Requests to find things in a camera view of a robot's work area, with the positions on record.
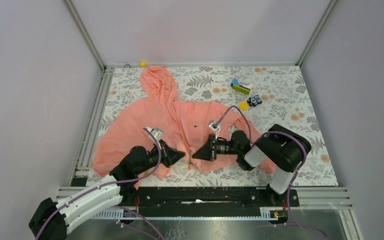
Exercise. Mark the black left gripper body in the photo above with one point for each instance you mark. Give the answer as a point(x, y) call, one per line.
point(154, 156)

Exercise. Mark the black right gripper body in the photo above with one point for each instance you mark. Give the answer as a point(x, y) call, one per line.
point(221, 147)

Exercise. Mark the salmon pink hooded jacket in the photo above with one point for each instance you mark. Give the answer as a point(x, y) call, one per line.
point(181, 101)

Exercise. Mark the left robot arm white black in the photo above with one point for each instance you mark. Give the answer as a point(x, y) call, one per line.
point(56, 219)

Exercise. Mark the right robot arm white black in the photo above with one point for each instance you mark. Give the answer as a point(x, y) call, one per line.
point(286, 149)

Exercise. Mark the small yellow round object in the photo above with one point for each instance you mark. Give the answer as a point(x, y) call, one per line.
point(243, 106)

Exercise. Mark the black blue patterned toy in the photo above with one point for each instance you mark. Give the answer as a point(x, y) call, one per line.
point(254, 101)

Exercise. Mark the blue green white box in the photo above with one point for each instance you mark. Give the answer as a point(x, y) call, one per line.
point(245, 89)

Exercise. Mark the floral patterned table mat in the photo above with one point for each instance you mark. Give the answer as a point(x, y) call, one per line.
point(286, 102)

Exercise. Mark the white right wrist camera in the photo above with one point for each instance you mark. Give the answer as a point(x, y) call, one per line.
point(215, 127)

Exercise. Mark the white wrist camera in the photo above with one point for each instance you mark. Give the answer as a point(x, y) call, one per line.
point(154, 133)
point(215, 127)

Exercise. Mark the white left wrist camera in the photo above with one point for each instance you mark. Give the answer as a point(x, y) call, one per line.
point(154, 133)

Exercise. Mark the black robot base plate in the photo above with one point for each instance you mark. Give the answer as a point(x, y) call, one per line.
point(207, 201)

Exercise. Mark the white slotted cable duct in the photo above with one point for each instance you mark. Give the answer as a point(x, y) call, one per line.
point(120, 214)

